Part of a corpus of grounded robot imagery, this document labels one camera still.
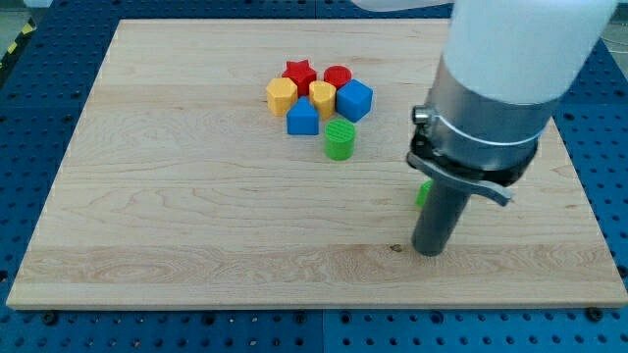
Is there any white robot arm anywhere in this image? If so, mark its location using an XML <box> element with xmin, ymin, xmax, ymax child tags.
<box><xmin>406</xmin><ymin>0</ymin><xmax>619</xmax><ymax>256</ymax></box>

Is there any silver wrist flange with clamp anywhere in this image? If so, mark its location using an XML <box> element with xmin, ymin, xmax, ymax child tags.
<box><xmin>406</xmin><ymin>59</ymin><xmax>557</xmax><ymax>206</ymax></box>

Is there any yellow hexagon block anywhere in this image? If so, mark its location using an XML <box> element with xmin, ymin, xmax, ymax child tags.
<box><xmin>266</xmin><ymin>77</ymin><xmax>298</xmax><ymax>117</ymax></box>

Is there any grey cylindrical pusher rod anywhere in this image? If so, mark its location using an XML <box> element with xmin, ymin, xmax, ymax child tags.
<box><xmin>411</xmin><ymin>180</ymin><xmax>470</xmax><ymax>256</ymax></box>

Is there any green star block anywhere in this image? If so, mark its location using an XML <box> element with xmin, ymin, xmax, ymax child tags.
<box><xmin>415</xmin><ymin>179</ymin><xmax>433</xmax><ymax>207</ymax></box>

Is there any green cylinder block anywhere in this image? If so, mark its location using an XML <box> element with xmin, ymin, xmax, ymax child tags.
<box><xmin>324</xmin><ymin>119</ymin><xmax>356</xmax><ymax>161</ymax></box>

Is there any red cylinder block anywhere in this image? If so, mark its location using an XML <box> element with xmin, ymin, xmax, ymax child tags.
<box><xmin>323</xmin><ymin>65</ymin><xmax>352</xmax><ymax>89</ymax></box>

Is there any wooden board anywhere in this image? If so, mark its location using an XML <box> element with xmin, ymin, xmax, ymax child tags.
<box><xmin>7</xmin><ymin>20</ymin><xmax>627</xmax><ymax>311</ymax></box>

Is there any red star block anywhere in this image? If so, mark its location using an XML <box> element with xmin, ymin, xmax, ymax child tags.
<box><xmin>282</xmin><ymin>60</ymin><xmax>317</xmax><ymax>96</ymax></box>

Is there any blue cube block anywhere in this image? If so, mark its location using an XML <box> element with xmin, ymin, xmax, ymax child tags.
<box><xmin>336</xmin><ymin>79</ymin><xmax>373</xmax><ymax>123</ymax></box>

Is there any blue triangle block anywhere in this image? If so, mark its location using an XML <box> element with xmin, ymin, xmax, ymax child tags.
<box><xmin>287</xmin><ymin>96</ymin><xmax>319</xmax><ymax>135</ymax></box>

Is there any yellow heart block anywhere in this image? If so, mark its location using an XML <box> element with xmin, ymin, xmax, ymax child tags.
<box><xmin>309</xmin><ymin>80</ymin><xmax>337</xmax><ymax>121</ymax></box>

